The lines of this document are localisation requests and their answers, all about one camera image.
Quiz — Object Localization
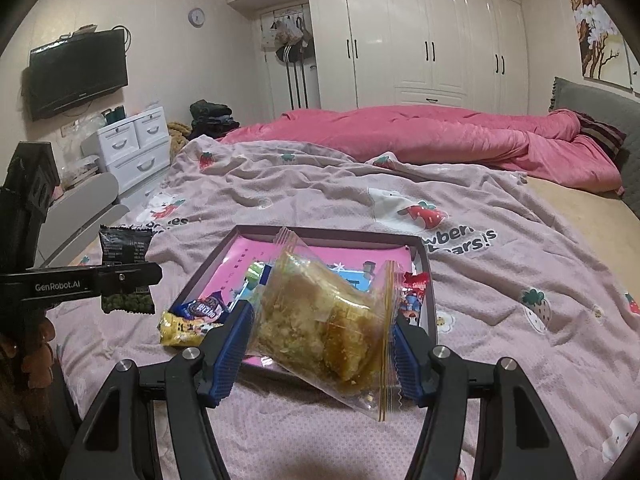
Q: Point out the yellow cartoon snack packet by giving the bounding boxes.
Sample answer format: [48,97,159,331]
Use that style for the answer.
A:
[158,312,220,348]

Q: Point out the black green snack packet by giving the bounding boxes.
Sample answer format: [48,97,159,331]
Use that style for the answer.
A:
[99,226,155,314]

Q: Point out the clear bag flaky pastry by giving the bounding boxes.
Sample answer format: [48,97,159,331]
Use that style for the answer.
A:
[248,228,404,422]

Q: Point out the person's left hand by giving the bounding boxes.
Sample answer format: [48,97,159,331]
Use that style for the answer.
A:
[1,309,55,391]

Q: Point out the grey shallow box tray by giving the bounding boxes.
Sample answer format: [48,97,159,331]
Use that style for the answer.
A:
[168,224,440,386]

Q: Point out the pink blue book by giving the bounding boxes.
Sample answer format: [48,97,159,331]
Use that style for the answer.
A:
[188,237,414,376]

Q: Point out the red cartoon candy packet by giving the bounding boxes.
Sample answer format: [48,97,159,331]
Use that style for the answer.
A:
[399,272,431,332]

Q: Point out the white drawer cabinet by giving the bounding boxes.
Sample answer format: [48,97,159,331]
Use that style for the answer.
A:
[81,106,171,195]

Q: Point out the pink strawberry bedspread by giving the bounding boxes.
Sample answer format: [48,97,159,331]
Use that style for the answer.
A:
[51,139,639,479]

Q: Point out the pile of dark clothes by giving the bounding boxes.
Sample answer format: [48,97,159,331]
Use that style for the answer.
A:
[188,100,240,140]

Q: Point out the pink quilt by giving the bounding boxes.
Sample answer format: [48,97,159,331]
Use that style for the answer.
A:
[223,105,623,193]

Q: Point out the hanging bags on hooks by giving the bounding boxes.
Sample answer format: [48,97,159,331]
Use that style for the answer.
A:
[259,4,316,64]

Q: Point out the dark striped pillow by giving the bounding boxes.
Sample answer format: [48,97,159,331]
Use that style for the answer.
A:
[576,112,627,160]

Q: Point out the white wardrobe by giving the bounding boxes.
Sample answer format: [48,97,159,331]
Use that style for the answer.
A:
[227,0,528,115]

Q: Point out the grey padded headboard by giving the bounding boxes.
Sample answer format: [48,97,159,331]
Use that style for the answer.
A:
[550,77,639,214]

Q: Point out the black wall television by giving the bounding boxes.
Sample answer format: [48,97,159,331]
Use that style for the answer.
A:
[23,29,128,122]

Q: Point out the round wall clock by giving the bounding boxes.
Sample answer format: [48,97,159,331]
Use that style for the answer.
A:
[188,8,206,28]

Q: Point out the flower tree wall painting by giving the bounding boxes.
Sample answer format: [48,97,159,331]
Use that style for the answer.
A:
[570,0,639,94]

